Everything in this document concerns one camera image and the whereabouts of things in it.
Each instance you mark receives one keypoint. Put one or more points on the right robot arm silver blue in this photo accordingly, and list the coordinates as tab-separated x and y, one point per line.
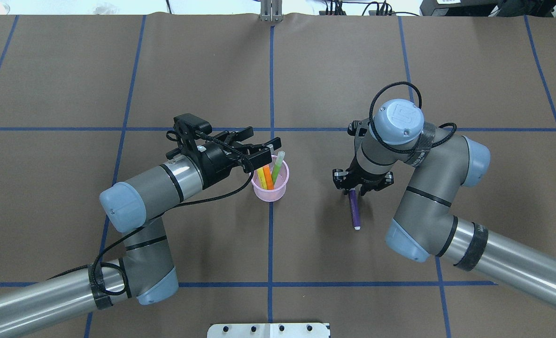
423	224

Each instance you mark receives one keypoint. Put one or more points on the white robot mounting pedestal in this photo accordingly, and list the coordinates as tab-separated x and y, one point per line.
269	330

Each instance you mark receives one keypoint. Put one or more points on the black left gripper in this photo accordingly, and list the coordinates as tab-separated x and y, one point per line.
215	164

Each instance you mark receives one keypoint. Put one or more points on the purple highlighter pen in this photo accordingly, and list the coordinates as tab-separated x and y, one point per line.
354	209

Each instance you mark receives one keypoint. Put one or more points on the aluminium frame post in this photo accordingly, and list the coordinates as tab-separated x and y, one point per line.
271	11

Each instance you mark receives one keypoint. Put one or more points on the green highlighter pen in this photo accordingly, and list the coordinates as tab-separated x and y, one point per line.
277	166

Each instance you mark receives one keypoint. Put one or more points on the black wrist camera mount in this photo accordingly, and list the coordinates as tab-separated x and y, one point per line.
186	131

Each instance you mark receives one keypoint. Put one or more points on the orange highlighter pen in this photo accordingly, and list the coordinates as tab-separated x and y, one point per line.
267	171

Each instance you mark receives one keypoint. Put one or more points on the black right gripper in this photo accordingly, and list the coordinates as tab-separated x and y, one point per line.
365	180

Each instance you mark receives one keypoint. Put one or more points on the yellow highlighter pen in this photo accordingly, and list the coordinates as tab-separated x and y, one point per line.
261	178

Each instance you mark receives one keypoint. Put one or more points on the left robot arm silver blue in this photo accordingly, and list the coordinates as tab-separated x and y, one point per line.
50	179

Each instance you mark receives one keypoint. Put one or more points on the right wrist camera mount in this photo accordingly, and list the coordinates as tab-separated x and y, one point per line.
358	128

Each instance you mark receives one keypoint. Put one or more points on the pink mesh pen holder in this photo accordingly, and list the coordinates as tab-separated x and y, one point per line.
279	188

